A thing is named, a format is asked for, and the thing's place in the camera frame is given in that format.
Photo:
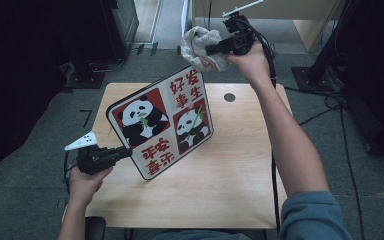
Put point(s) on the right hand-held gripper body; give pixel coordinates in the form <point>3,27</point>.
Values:
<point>241,36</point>

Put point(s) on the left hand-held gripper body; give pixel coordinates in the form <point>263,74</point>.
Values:
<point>91,161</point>

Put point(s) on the person's left hand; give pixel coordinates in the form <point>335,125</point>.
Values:
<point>85,186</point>

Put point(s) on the person's right hand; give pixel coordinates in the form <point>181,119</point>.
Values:
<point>251,65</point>

